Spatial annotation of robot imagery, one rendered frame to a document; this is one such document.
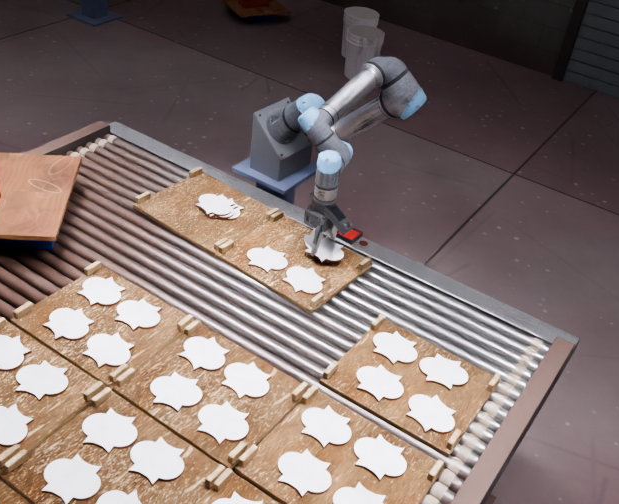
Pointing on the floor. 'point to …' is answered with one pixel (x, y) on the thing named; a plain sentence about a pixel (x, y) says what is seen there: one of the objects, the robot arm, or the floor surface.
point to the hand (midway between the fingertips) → (324, 248)
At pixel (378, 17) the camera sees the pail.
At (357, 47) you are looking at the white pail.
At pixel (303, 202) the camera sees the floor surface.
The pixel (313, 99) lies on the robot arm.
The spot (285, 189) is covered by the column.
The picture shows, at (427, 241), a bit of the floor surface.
